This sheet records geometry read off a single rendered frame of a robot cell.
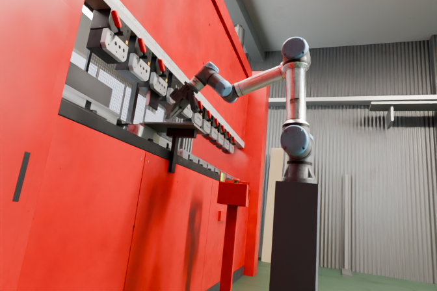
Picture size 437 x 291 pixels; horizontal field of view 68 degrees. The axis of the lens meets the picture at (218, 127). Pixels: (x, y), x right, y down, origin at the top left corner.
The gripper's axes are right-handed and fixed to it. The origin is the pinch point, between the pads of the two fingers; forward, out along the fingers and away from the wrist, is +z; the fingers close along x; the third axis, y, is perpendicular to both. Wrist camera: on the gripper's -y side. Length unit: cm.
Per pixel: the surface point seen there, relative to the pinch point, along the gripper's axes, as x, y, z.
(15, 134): 95, -32, 15
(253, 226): -214, -43, 35
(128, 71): 28.1, 15.0, -4.2
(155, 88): 7.9, 12.8, -6.2
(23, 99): 95, -27, 9
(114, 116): 34.4, -0.7, 12.2
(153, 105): 1.1, 11.3, 1.0
